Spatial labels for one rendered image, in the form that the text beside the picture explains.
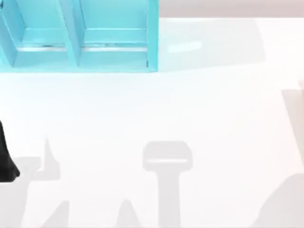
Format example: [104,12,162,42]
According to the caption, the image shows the light blue rack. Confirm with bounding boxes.
[0,0,159,74]

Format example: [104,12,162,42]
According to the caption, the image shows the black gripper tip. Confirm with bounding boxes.
[0,121,21,183]

